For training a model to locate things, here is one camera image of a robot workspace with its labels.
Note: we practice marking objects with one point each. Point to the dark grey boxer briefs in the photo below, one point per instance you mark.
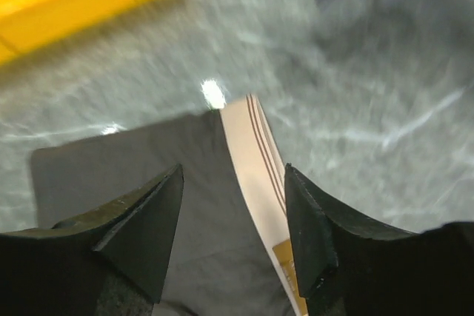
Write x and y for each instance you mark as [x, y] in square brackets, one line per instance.
[232, 253]

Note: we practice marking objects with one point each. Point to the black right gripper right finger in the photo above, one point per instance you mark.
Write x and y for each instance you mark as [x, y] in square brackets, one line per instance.
[348, 263]

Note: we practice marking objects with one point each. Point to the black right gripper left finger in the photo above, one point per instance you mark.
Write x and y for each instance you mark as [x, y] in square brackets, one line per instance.
[112, 260]

